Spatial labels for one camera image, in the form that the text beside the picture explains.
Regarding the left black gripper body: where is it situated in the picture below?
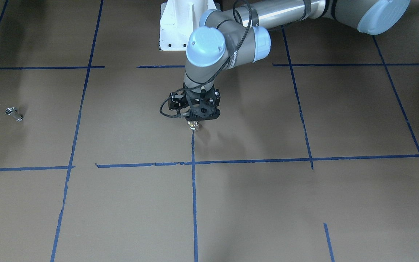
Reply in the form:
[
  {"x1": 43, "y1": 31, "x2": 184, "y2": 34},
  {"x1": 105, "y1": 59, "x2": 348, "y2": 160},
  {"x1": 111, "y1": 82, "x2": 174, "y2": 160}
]
[{"x1": 183, "y1": 87, "x2": 220, "y2": 118}]

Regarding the white brass PPR valve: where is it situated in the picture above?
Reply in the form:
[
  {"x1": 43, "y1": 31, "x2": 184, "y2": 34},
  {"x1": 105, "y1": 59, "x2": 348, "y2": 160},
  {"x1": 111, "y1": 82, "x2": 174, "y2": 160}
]
[{"x1": 187, "y1": 121, "x2": 200, "y2": 132}]

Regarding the chrome metal pipe fitting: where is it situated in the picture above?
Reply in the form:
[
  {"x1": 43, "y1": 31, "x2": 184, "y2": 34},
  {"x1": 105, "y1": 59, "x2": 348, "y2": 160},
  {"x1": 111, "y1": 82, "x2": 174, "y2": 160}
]
[{"x1": 5, "y1": 107, "x2": 24, "y2": 122}]

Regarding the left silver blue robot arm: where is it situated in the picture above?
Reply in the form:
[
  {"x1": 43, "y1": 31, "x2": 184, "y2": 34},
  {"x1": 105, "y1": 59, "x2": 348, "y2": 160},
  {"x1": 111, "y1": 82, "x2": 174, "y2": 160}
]
[{"x1": 167, "y1": 0, "x2": 410, "y2": 121}]

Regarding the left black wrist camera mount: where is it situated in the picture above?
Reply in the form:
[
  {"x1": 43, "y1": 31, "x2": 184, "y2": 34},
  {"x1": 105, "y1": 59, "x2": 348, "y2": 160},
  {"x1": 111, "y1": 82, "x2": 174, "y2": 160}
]
[{"x1": 168, "y1": 88, "x2": 221, "y2": 120}]

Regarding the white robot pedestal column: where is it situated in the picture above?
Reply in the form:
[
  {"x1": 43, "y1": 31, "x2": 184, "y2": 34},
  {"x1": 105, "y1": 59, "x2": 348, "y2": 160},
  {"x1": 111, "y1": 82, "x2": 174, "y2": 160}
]
[{"x1": 159, "y1": 0, "x2": 221, "y2": 51}]

